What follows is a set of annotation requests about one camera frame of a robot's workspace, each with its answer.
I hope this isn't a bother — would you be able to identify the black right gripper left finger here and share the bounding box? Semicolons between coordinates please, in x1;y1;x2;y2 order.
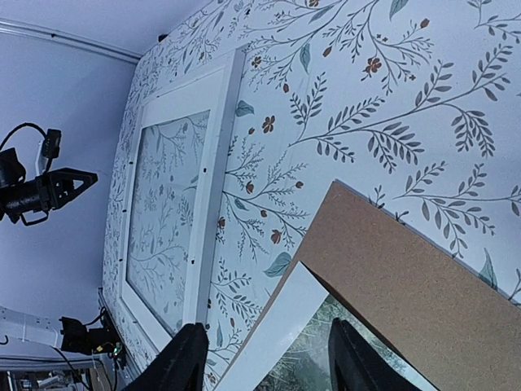
125;323;208;391

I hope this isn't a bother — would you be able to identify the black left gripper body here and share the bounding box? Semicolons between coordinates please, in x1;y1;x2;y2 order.
1;177;50;224

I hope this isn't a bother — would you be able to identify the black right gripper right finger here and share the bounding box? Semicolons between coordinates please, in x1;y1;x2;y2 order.
328;318;411;391

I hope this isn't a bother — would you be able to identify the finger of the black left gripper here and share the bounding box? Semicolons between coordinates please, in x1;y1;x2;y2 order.
38;168;98;210

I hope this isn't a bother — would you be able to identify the landscape photo print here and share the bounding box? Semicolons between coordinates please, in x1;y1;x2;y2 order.
217;262;434;390

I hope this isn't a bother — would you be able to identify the white picture frame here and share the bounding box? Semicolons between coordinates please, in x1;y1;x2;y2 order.
116;47;246;354

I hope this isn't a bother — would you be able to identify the floral patterned table mat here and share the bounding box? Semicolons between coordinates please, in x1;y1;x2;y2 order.
103;0;520;390

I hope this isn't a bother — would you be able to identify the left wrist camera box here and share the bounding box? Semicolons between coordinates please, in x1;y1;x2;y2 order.
0;147;26;188

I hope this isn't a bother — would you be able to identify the brown frame backing board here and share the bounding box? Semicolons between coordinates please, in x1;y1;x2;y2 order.
219;178;521;391

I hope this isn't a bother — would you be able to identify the left aluminium corner post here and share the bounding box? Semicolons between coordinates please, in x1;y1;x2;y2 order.
1;19;142;64

